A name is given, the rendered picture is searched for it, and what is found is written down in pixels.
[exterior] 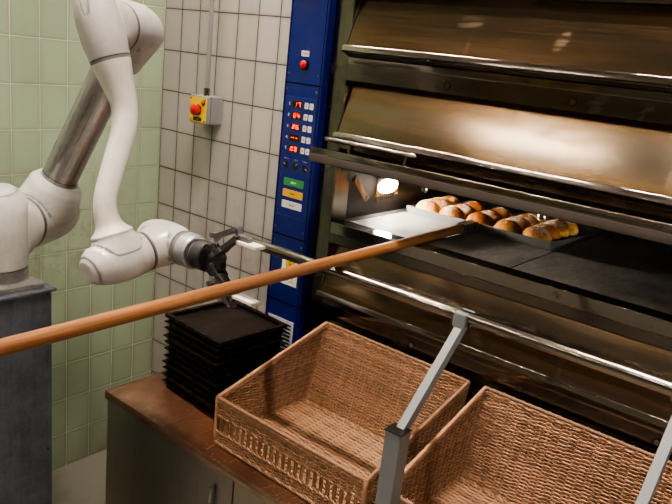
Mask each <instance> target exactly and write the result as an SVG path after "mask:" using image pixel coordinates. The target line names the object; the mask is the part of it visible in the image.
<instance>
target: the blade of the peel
mask: <svg viewBox="0 0 672 504"><path fill-rule="evenodd" d="M406 213H409V214H413V215H417V216H421V217H424V218H428V219H432V220H436V221H439V222H443V223H447V224H451V225H457V223H458V222H462V221H467V220H464V219H460V218H456V217H452V216H448V215H444V214H440V213H436V212H432V211H428V210H425V209H421V208H417V207H416V205H407V206H406ZM477 232H481V233H485V234H489V235H493V236H496V237H500V238H504V239H508V240H512V241H515V242H519V243H523V244H527V245H530V246H534V247H538V248H542V249H546V250H552V249H554V248H557V247H560V246H562V245H565V244H568V243H570V242H573V241H575V240H578V239H581V238H583V237H586V236H588V235H590V234H586V233H582V232H578V233H577V235H575V236H568V237H567V238H566V239H560V240H557V241H551V242H550V241H546V240H542V239H538V238H534V237H530V236H526V235H522V234H518V233H514V232H511V231H507V230H503V229H499V228H495V227H491V226H487V225H483V224H479V223H478V225H477Z"/></svg>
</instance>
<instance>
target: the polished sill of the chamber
mask: <svg viewBox="0 0 672 504"><path fill-rule="evenodd" d="M330 233H332V234H335V235H339V236H342V237H345V238H348V239H352V240H355V241H358V242H361V243H365V244H368V245H371V246H373V245H377V244H381V243H386V242H390V241H394V240H398V239H402V238H405V237H401V236H398V235H394V234H391V233H388V232H384V231H381V230H377V229H374V228H370V227H367V226H363V225H360V224H356V223H353V222H350V221H346V220H343V219H342V220H337V221H332V222H331V229H330ZM393 252H394V253H397V254H400V255H404V256H407V257H410V258H413V259H417V260H420V261H423V262H426V263H429V264H433V265H436V266H439V267H442V268H446V269H449V270H452V271H455V272H459V273H462V274H465V275H468V276H472V277H475V278H478V279H481V280H485V281H488V282H491V283H494V284H498V285H501V286H504V287H507V288H511V289H514V290H517V291H520V292H524V293H527V294H530V295H533V296H537V297H540V298H543V299H546V300H549V301H553V302H556V303H559V304H562V305H566V306H569V307H572V308H575V309H579V310H582V311H585V312H588V313H592V314H595V315H598V316H601V317H605V318H608V319H611V320H614V321H618V322H621V323H624V324H627V325H631V326H634V327H637V328H640V329H644V330H647V331H650V332H653V333H657V334H660V335H663V336H666V337H669V338H672V315H670V314H667V313H664V312H660V311H657V310H653V309H650V308H646V307H643V306H639V305H636V304H633V303H629V302H626V301H622V300H619V299H615V298H612V297H608V296H605V295H601V294H598V293H595V292H591V291H588V290H584V289H581V288H577V287H574V286H570V285H567V284H564V283H560V282H557V281H553V280H550V279H546V278H543V277H539V276H536V275H532V274H529V273H526V272H522V271H519V270H515V269H512V268H508V267H505V266H501V265H498V264H494V263H491V262H488V261H484V260H481V259H477V258H474V257H470V256H467V255H463V254H460V253H457V252H453V251H450V250H446V249H443V248H439V247H436V246H432V245H429V244H425V243H422V244H419V245H415V246H411V247H408V248H404V249H400V250H396V251H393Z"/></svg>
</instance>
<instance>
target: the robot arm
mask: <svg viewBox="0 0 672 504"><path fill-rule="evenodd" d="M73 14H74V20H75V25H76V28H77V32H78V35H79V38H80V42H81V45H82V48H83V50H84V52H85V54H86V56H87V58H88V61H89V63H90V65H91V67H90V69H89V71H88V74H87V76H86V78H85V80H84V82H83V84H82V86H81V88H80V91H79V93H78V95H77V97H76V99H75V101H74V103H73V105H72V108H71V110H70V112H69V114H68V116H67V118H66V120H65V122H64V125H63V127H62V129H61V131H60V133H59V135H58V137H57V139H56V142H55V144H54V146H53V148H52V150H51V152H50V154H49V156H48V159H47V161H46V163H45V165H44V167H43V168H40V169H37V170H35V171H33V172H31V173H30V175H29V176H28V178H27V179H26V180H25V182H24V183H23V184H22V186H21V187H20V188H17V187H15V186H13V185H11V184H7V183H0V296H2V295H7V294H12V293H17V292H22V291H26V290H32V289H41V288H44V287H45V282H44V281H43V280H40V279H37V278H34V277H32V276H31V275H30V274H29V268H28V255H29V253H31V252H32V251H33V250H34V248H35V247H38V246H41V245H44V244H47V243H50V242H52V241H54V240H56V239H59V238H60V237H62V236H64V235H66V234H67V233H69V232H70V231H71V230H72V229H73V228H74V226H75V225H76V223H77V221H78V219H79V216H80V200H81V196H82V193H81V189H80V187H79V184H78V181H79V179H80V177H81V175H82V173H83V171H84V169H85V166H86V164H87V162H88V160H89V158H90V156H91V154H92V152H93V150H94V148H95V146H96V144H97V142H98V140H99V138H100V136H101V134H102V132H103V130H104V128H105V126H106V124H107V122H108V120H109V118H110V116H111V114H112V125H111V131H110V135H109V139H108V142H107V146H106V149H105V153H104V157H103V160H102V164H101V167H100V171H99V175H98V178H97V182H96V186H95V191H94V197H93V215H94V223H95V231H94V234H93V236H92V237H91V245H90V248H87V249H86V250H85V251H84V253H83V254H82V256H81V258H80V263H79V268H80V271H81V273H82V275H83V276H84V278H85V279H86V280H87V281H88V282H90V283H93V284H95V285H113V284H118V283H123V282H126V281H129V280H132V279H134V278H137V277H139V276H141V275H143V274H144V273H146V272H148V271H150V270H152V269H155V268H159V267H163V266H170V265H174V264H177V265H180V266H183V267H186V268H188V269H191V270H192V269H198V270H200V271H203V272H207V273H208V274H209V275H210V277H209V281H207V282H206V285H207V286H208V287H209V286H213V285H217V284H221V283H225V282H229V281H230V279H229V277H228V273H227V271H226V260H227V256H226V253H227V252H228V251H230V249H231V248H232V247H234V246H235V245H236V244H238V245H241V246H244V247H247V248H249V249H252V250H255V251H259V250H264V249H266V247H265V246H263V245H261V244H258V243H255V242H253V239H252V238H251V237H248V236H245V235H244V234H243V232H242V231H243V226H238V227H233V228H230V229H227V230H224V231H221V232H212V233H209V237H210V238H212V242H210V241H208V240H207V239H206V238H205V237H204V236H201V235H198V234H196V233H194V232H191V231H189V230H188V229H187V228H185V227H183V226H181V225H179V224H177V223H174V222H171V221H167V220H162V219H153V220H148V221H145V222H144V223H142V224H141V225H140V226H139V228H138V230H137V232H135V231H134V230H133V228H132V226H129V225H127V224H126V223H124V222H123V221H122V219H121V218H120V216H119V213H118V210H117V195H118V191H119V187H120V184H121V181H122V178H123V175H124V172H125V168H126V165H127V162H128V159H129V156H130V153H131V150H132V146H133V143H134V140H135V136H136V131H137V126H138V103H137V96H136V90H135V83H134V77H133V75H135V74H137V73H138V72H139V71H140V70H141V68H142V67H143V66H144V65H145V64H146V62H147V61H148V60H149V59H150V58H151V56H152V55H153V54H154V53H155V52H156V51H157V50H158V49H159V48H160V46H161V44H162V42H163V39H164V28H163V25H162V22H161V20H160V19H159V17H158V16H157V15H156V14H155V13H154V12H153V11H152V10H150V9H149V8H148V7H146V6H144V5H142V4H140V3H137V2H133V1H129V0H73ZM232 234H235V235H233V237H232V238H231V239H229V240H228V241H227V242H225V243H224V244H223V245H222V246H220V245H219V243H217V242H218V241H219V240H220V239H221V238H222V237H226V236H229V235H232ZM221 272H222V274H220V273H221ZM220 299H221V300H222V301H223V303H224V304H225V305H226V306H227V307H228V308H232V307H236V306H238V304H239V305H241V306H244V305H249V306H251V307H253V306H257V305H260V304H261V301H258V300H256V299H254V298H251V297H249V296H246V295H244V294H242V293H240V294H238V293H237V294H233V295H230V296H226V297H222V298H220Z"/></svg>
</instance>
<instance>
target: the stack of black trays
mask: <svg viewBox="0 0 672 504"><path fill-rule="evenodd" d="M165 317H167V318H169V320H165V322H166V323H168V324H169V326H164V328H166V329H168V330H169V333H167V334H163V336H165V337H167V338H168V340H164V341H165V342H166V343H168V344H169V346H166V347H164V348H165V349H166V350H168V353H166V354H164V356H166V357H168V359H164V360H162V361H163V362H164V363H166V365H165V366H163V368H165V369H166V370H167V372H164V373H162V374H163V375H164V376H166V378H165V379H162V380H163V381H165V382H166V383H167V386H168V387H170V388H171V389H173V390H174V391H176V392H177V393H179V394H180V395H182V396H183V397H185V398H186V399H188V400H189V401H191V402H192V403H194V404H195V405H197V406H198V407H200V408H201V409H203V410H204V411H206V412H207V413H209V414H210V415H212V416H213V417H214V416H215V401H216V396H217V395H218V394H220V393H221V392H223V391H224V390H225V389H227V388H229V387H230V386H232V385H233V384H234V383H236V382H237V381H239V380H240V379H242V378H243V377H245V376H246V374H247V375H248V374H249V373H251V372H252V371H253V370H255V369H257V368H258V367H260V366H261V365H262V364H264V363H265V362H266V361H268V360H270V359H271V358H273V357H274V356H276V355H277V354H279V352H282V351H283V350H282V349H280V346H283V345H285V344H283V343H281V342H280V341H282V340H285V338H283V337H281V336H282V333H284V332H286V330H284V329H283V328H287V324H286V323H284V322H282V321H279V320H277V319H275V318H273V317H271V316H269V315H267V314H265V313H263V312H261V311H259V310H257V309H254V308H252V307H250V306H248V305H244V306H241V305H239V304H238V306H236V307H232V308H228V307H227V306H226V305H225V304H224V303H223V301H218V302H214V303H209V304H205V305H200V306H196V307H191V308H187V309H182V310H178V311H173V312H170V313H165Z"/></svg>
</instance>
